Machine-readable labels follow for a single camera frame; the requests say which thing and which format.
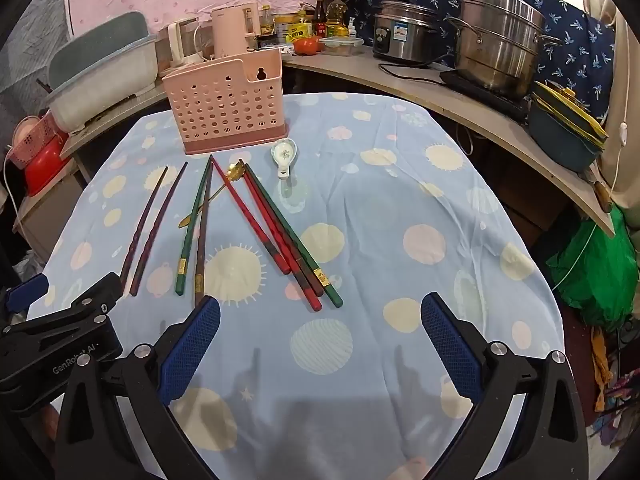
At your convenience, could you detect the green plastic bag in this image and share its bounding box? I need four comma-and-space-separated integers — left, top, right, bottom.
545, 205, 640, 333

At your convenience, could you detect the red plastic basin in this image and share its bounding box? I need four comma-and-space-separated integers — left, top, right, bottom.
22, 135, 71, 198

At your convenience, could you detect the green chopstick with gold band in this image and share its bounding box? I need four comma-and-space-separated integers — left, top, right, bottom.
174, 155, 213, 296

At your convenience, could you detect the red chopstick with dark end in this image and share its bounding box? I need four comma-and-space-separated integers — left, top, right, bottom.
241, 167, 322, 311
210, 155, 292, 276

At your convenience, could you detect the white cord with switch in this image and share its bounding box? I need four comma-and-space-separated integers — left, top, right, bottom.
616, 75, 632, 153

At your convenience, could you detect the pink electric kettle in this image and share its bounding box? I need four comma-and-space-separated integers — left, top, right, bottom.
210, 1, 262, 58

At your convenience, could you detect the brown chopstick with gold band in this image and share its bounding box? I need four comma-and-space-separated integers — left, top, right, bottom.
242, 165, 326, 298
194, 159, 215, 311

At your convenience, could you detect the white glass electric kettle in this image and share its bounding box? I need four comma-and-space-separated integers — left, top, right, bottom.
166, 16, 206, 68

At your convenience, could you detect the black induction cooker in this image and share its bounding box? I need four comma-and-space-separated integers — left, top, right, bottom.
439, 69, 531, 121

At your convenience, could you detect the white and teal plastic basin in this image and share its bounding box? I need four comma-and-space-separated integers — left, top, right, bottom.
46, 11, 161, 133

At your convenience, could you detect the black power cable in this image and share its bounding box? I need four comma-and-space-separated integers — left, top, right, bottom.
377, 60, 451, 83

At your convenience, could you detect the blue printed tablecloth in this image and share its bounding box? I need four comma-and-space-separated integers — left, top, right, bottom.
27, 91, 566, 480

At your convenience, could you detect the white ceramic soup spoon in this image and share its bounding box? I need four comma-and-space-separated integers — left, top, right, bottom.
270, 137, 298, 181

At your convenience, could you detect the row of chopsticks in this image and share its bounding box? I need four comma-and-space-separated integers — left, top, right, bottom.
243, 160, 344, 309

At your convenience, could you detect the small pink plastic basket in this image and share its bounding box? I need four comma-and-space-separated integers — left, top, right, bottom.
10, 115, 56, 171

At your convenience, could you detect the teal pot with yellow lid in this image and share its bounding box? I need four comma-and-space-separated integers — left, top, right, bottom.
527, 80, 610, 173

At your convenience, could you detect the wooden knife handle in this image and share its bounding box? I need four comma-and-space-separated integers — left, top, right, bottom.
582, 167, 615, 213

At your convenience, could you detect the yellow cooking oil bottle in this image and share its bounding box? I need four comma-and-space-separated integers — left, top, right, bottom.
327, 0, 349, 38

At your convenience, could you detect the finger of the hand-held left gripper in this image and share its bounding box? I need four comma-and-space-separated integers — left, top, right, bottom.
0, 274, 51, 317
0, 272, 125, 342

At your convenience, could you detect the beige cabinet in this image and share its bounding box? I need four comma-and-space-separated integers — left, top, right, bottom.
12, 167, 88, 263

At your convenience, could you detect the light wooden counter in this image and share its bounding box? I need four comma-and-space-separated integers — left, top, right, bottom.
59, 47, 617, 238

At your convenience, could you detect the gold flower-handle spoon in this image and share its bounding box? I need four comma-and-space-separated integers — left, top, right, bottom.
179, 158, 246, 228

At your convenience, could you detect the pink perforated utensil basket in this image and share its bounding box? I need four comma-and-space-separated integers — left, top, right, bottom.
161, 46, 285, 156

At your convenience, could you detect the stainless steel steamer pot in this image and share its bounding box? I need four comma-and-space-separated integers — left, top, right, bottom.
446, 0, 563, 101

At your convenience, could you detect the purple chopstick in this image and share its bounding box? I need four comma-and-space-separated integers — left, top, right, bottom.
129, 161, 189, 297

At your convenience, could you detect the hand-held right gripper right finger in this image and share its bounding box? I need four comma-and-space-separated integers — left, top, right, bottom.
420, 292, 591, 480

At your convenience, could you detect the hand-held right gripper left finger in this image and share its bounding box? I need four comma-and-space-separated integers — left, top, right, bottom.
54, 295, 222, 480

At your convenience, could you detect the clear food container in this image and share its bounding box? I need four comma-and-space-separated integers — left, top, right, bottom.
319, 36, 365, 57

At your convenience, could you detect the steel rice cooker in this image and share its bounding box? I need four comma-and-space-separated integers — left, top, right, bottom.
372, 0, 441, 66

